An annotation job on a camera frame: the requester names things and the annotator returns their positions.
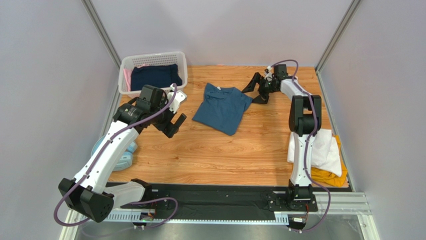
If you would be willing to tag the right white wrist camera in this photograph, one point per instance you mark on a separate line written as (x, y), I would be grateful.
(268, 74)

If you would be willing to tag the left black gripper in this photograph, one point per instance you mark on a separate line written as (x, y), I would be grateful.
(169, 128)

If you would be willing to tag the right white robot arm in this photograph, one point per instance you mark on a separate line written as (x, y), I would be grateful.
(305, 119)

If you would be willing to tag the navy folded t shirt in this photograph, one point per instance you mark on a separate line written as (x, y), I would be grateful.
(160, 76)

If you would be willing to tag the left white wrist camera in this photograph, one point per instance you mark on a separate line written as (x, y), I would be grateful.
(175, 99)

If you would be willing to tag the light blue plastic object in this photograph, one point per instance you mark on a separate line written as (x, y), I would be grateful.
(126, 159)

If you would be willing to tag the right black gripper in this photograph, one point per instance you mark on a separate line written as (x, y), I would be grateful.
(265, 86)

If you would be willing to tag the aluminium corner post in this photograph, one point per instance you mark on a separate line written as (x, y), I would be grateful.
(97, 22)
(345, 21)

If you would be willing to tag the left aluminium corner post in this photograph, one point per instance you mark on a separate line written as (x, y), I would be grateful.
(97, 22)

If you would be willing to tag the white plastic laundry basket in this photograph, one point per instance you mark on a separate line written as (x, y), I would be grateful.
(152, 59)

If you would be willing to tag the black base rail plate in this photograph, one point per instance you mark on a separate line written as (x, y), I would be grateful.
(229, 202)

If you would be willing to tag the white folded t shirt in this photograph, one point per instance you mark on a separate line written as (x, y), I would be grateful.
(325, 160)

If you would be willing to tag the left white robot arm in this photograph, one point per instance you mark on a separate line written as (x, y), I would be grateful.
(87, 192)

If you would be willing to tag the yellow folded t shirt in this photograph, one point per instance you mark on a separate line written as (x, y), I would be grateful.
(339, 182)

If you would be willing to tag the right aluminium corner post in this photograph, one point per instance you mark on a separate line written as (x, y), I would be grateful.
(345, 21)

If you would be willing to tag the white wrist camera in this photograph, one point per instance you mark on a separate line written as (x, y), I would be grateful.
(268, 74)
(175, 99)

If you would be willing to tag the teal blue t shirt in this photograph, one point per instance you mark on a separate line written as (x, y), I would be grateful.
(222, 108)

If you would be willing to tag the pink t shirt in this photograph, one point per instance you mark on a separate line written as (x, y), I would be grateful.
(128, 78)

